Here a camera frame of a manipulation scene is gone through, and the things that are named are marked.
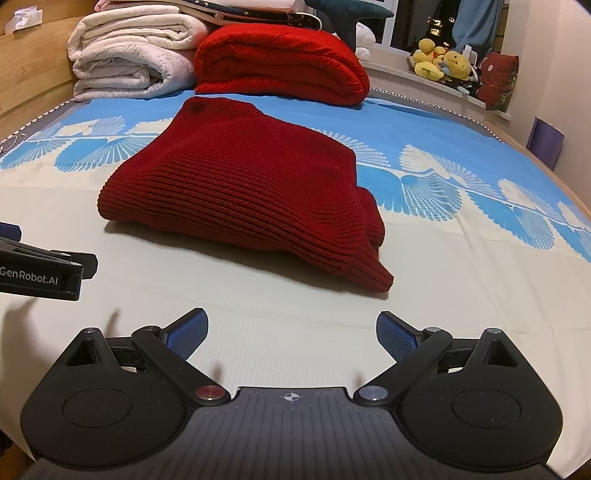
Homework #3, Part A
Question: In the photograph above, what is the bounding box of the blue curtain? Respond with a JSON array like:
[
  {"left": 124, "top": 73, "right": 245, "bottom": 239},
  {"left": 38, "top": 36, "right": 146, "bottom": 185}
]
[{"left": 451, "top": 0, "right": 505, "bottom": 57}]

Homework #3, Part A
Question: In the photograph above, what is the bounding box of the star print cushion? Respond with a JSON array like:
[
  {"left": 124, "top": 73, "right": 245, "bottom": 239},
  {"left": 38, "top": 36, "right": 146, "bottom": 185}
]
[{"left": 178, "top": 0, "right": 323, "bottom": 33}]

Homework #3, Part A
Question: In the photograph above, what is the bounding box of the white folded quilt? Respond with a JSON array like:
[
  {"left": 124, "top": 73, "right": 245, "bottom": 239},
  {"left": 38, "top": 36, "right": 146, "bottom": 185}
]
[{"left": 68, "top": 11, "right": 212, "bottom": 62}]

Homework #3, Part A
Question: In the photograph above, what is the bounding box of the dark red pillow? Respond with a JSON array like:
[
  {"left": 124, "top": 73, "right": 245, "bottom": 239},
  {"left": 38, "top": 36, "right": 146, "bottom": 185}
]
[{"left": 475, "top": 52, "right": 519, "bottom": 112}]

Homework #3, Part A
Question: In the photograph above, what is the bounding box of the white window sill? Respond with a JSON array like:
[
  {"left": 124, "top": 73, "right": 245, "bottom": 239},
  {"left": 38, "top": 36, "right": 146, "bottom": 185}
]
[{"left": 358, "top": 56, "right": 513, "bottom": 122}]

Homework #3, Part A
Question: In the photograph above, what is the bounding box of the white crumpled tissue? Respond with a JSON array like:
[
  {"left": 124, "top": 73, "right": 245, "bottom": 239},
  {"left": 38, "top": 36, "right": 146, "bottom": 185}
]
[{"left": 8, "top": 4, "right": 43, "bottom": 32}]

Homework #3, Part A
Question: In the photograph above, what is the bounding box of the bright red folded blanket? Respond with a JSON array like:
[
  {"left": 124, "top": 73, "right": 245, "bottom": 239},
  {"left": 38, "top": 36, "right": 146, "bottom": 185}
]
[{"left": 194, "top": 24, "right": 371, "bottom": 107}]

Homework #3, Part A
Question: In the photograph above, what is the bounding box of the purple box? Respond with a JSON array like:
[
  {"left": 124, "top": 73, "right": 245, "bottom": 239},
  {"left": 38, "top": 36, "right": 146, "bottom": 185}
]
[{"left": 526, "top": 117, "right": 565, "bottom": 169}]

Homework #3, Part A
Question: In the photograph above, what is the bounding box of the white plush toy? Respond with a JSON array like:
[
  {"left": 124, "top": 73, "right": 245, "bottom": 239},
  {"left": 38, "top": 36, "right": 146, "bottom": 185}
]
[{"left": 355, "top": 22, "right": 378, "bottom": 59}]

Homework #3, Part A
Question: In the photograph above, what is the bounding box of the yellow plush toy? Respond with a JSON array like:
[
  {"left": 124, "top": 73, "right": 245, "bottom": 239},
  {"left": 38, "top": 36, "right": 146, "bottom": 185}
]
[
  {"left": 441, "top": 50, "right": 472, "bottom": 80},
  {"left": 411, "top": 38, "right": 447, "bottom": 80}
]

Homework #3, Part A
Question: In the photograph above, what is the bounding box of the dark red knit sweater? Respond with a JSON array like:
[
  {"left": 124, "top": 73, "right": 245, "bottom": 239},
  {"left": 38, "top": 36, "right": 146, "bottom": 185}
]
[{"left": 98, "top": 96, "right": 394, "bottom": 294}]

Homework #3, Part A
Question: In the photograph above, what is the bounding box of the blue and white bed sheet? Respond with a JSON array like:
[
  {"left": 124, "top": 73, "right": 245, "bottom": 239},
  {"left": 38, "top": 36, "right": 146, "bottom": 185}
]
[{"left": 0, "top": 88, "right": 591, "bottom": 480}]

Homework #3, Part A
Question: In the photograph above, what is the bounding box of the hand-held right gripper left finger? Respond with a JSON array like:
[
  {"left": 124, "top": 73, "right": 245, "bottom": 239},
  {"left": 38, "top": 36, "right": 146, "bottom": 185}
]
[{"left": 55, "top": 308, "right": 232, "bottom": 407}]

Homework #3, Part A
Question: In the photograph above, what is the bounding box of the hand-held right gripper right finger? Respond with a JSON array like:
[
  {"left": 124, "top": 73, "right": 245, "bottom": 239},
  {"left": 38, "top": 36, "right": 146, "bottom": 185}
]
[{"left": 353, "top": 311, "right": 525, "bottom": 407}]

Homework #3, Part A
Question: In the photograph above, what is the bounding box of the grey-white folded quilt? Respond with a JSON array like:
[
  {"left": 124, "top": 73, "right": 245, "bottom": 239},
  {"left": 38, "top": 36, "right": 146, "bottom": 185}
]
[{"left": 71, "top": 44, "right": 200, "bottom": 103}]

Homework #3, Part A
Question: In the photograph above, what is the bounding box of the teal plush toy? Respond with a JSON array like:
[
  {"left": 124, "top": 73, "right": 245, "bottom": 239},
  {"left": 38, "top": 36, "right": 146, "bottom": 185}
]
[{"left": 305, "top": 0, "right": 396, "bottom": 52}]

